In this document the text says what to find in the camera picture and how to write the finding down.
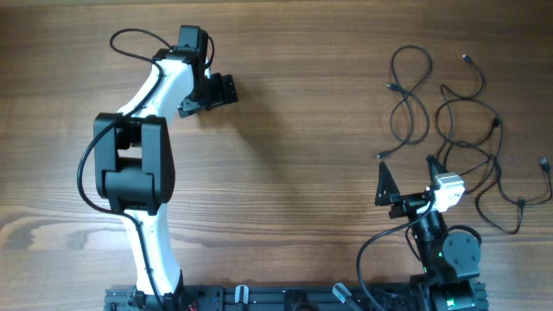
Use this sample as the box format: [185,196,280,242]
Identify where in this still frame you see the black right camera cable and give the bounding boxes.
[356,189,435,311]

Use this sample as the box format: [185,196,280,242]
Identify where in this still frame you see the black cable with usb plug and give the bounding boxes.
[376,44,434,161]

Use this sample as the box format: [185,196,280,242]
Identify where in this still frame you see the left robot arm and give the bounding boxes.
[77,25,238,310]

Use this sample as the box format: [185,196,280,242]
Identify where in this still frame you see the black camera cable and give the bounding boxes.
[356,189,435,311]
[76,28,216,310]

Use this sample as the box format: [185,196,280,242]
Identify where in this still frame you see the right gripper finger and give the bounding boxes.
[426,155,448,178]
[374,162,401,206]

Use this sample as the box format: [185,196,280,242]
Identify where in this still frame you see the black usb cables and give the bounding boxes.
[434,54,505,195]

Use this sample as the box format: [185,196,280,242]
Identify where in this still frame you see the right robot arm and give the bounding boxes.
[375,155,489,311]

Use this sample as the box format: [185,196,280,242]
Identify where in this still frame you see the thin black separated cable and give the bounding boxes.
[474,116,553,236]

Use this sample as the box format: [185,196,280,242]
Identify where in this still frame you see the black left camera cable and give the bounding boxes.
[76,28,216,310]

